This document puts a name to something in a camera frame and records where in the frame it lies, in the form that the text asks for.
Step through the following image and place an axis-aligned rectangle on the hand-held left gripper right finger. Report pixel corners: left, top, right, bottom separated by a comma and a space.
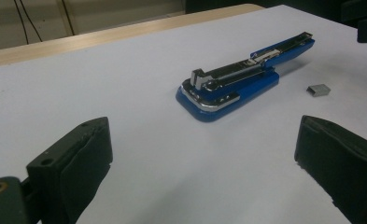
294, 115, 367, 224

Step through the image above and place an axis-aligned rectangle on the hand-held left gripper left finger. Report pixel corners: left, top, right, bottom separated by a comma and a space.
26, 116, 114, 224

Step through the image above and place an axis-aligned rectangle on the grey staple strip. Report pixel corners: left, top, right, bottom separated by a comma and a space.
305, 83, 332, 98

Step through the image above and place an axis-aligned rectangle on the blue stapler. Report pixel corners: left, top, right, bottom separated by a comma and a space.
175, 31, 316, 123

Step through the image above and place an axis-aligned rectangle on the black curtain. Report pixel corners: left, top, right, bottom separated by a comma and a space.
184, 0, 367, 30

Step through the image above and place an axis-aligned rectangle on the wooden table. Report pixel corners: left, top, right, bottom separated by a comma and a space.
0, 3, 264, 69

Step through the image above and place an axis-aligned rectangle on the black wall cable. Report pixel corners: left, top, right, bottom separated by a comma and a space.
13, 0, 30, 45
18, 0, 44, 43

